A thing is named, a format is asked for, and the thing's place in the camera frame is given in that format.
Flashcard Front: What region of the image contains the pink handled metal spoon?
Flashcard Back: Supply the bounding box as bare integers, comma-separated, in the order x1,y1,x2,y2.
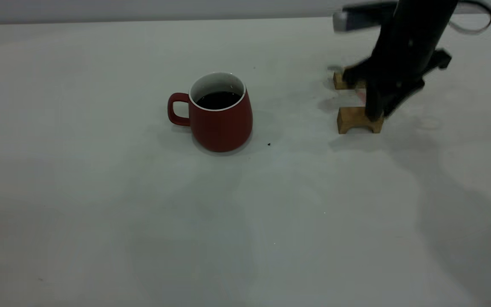
329,65,367,106

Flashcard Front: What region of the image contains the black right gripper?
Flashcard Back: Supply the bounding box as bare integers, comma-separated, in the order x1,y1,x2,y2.
342,12,459,123

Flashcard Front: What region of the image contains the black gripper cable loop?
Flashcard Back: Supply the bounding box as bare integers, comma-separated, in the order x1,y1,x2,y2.
449,0,491,35

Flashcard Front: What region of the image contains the flat rectangular wooden block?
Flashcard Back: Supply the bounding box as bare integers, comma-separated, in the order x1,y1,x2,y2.
333,70,366,90

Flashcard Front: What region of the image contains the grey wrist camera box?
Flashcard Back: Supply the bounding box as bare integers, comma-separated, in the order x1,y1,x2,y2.
333,3,397,33

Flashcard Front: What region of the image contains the red ceramic mug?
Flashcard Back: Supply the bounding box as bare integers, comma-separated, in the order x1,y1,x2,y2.
168,72,254,153

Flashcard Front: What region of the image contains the arched wooden block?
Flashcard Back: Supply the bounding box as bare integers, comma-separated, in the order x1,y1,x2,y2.
337,106,385,135

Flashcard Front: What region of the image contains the dark coffee liquid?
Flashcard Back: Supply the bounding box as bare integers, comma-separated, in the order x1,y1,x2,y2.
196,91,242,110

